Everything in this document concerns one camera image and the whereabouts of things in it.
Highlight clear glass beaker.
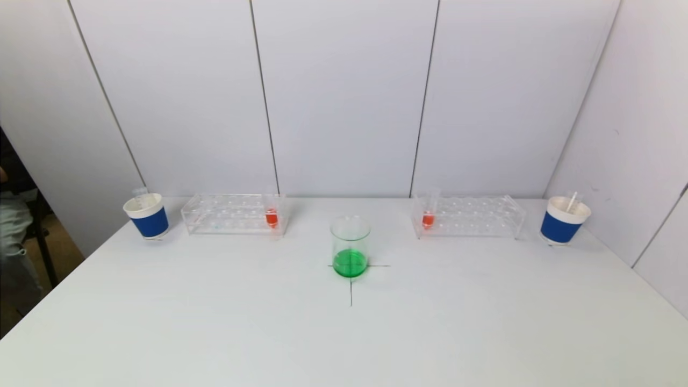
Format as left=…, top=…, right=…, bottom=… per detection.
left=329, top=216, right=371, bottom=279

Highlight test tube with red liquid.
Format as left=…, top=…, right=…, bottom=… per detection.
left=422, top=186, right=442, bottom=230
left=263, top=189, right=281, bottom=229

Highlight clear acrylic test tube rack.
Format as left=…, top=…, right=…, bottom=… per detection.
left=181, top=193, right=287, bottom=236
left=411, top=193, right=527, bottom=240

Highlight blue white paper cup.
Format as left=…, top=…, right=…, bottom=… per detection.
left=123, top=193, right=170, bottom=240
left=540, top=196, right=592, bottom=246

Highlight black tripod stand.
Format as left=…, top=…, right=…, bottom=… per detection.
left=30, top=185, right=61, bottom=289

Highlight person in grey trousers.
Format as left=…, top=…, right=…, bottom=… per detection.
left=0, top=166, right=45, bottom=320

